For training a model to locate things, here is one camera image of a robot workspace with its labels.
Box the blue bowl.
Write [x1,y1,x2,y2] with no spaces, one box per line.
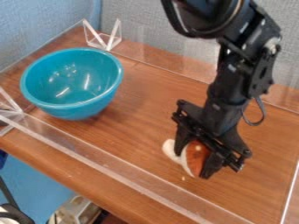
[19,47,124,121]

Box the clear acrylic barrier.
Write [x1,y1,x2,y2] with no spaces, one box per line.
[81,18,299,115]
[6,113,253,224]

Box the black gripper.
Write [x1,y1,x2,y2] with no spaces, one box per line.
[172,100,252,179]

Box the clear acrylic corner bracket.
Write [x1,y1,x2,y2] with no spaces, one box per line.
[81,19,122,52]

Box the clear acrylic back barrier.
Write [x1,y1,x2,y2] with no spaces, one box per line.
[81,18,299,115]

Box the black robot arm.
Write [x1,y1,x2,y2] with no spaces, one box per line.
[161,0,281,179]

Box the toy mushroom brown cap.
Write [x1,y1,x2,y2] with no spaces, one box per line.
[161,138,212,179]

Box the clear acrylic front barrier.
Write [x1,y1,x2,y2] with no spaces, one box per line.
[6,113,253,224]

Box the grey metal bracket below table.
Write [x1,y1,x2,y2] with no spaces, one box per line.
[46,195,101,224]

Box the black chair part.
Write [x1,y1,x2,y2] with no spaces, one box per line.
[0,177,34,224]

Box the clear acrylic left bracket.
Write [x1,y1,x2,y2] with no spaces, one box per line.
[0,87,23,137]

